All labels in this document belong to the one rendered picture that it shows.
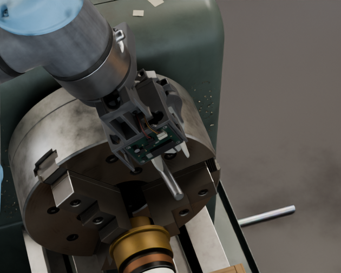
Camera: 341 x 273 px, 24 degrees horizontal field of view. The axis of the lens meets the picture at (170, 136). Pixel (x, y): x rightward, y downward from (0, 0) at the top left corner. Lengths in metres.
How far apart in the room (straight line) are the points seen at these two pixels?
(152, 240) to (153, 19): 0.34
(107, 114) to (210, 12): 0.50
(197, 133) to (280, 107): 1.62
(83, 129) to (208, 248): 0.41
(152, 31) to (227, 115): 1.53
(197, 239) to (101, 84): 0.71
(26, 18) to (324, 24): 2.46
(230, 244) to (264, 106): 1.04
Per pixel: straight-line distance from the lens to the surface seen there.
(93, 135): 1.10
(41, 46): 0.71
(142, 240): 1.13
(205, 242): 1.43
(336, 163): 2.65
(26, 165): 1.17
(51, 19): 0.69
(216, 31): 1.25
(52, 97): 1.17
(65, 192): 1.11
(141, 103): 0.81
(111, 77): 0.76
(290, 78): 2.87
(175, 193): 0.90
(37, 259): 1.44
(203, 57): 1.26
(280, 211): 2.49
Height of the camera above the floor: 2.10
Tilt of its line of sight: 52 degrees down
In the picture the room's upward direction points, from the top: straight up
